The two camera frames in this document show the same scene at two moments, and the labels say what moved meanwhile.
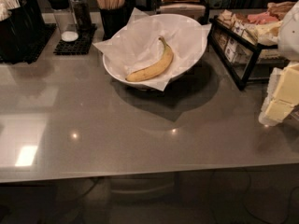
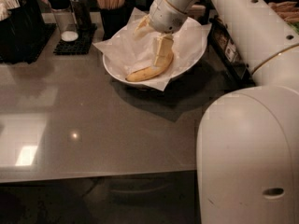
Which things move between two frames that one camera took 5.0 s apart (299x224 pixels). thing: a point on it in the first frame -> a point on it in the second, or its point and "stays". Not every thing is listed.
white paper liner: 135,46 stays
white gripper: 290,36 -> 165,18
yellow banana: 152,70 stays
